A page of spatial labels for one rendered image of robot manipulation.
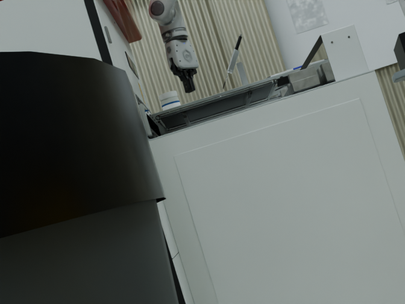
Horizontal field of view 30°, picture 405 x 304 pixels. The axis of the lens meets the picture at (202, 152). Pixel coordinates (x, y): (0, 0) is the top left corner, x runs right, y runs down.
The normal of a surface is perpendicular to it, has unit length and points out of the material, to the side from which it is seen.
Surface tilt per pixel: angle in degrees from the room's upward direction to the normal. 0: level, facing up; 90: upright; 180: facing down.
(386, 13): 90
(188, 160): 90
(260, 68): 90
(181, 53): 88
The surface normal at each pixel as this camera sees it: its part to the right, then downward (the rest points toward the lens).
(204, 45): -0.18, -0.02
